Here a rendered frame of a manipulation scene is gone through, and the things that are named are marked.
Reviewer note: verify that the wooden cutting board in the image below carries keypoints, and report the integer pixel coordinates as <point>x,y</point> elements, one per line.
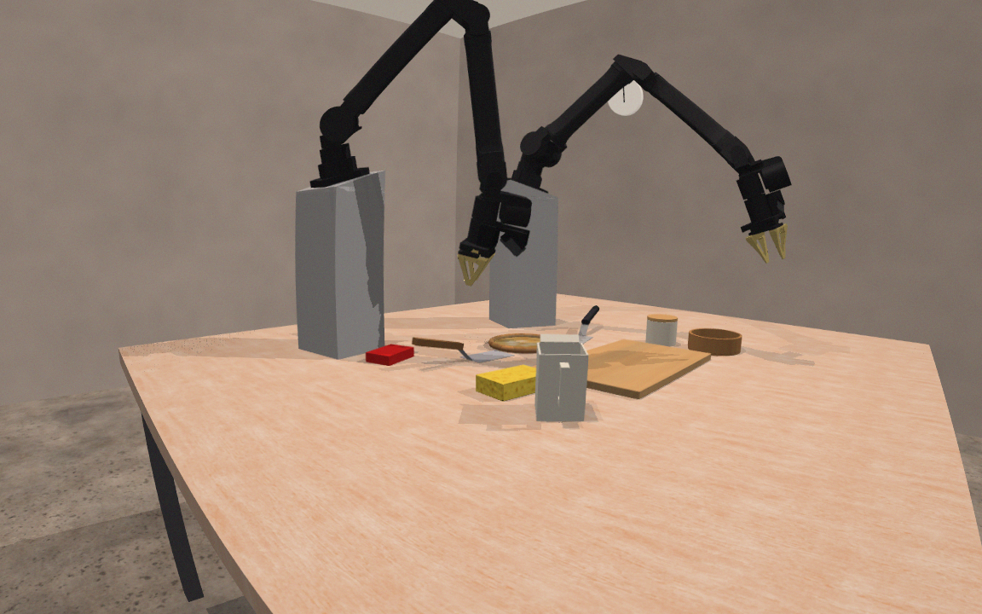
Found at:
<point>635,369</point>

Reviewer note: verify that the yellow sponge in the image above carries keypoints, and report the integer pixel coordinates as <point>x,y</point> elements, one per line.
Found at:
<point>508,383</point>

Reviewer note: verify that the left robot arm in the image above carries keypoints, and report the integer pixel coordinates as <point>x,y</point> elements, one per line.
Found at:
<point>542,150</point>

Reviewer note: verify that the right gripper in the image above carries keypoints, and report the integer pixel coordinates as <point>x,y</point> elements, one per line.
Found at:
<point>472,256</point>

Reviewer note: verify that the red block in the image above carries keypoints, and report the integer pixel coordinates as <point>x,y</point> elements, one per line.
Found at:
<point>390,354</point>

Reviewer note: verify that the metal spatula with brown handle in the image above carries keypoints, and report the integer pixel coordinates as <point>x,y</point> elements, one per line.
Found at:
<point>478,357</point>

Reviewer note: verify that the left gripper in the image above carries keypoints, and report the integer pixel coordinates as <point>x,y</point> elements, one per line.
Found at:
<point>760,213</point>

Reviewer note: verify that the grey metal turner with black handle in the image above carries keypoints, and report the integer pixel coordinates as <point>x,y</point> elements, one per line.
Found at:
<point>585,323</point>

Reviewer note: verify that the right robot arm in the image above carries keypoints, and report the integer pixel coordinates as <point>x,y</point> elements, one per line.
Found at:
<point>338,123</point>

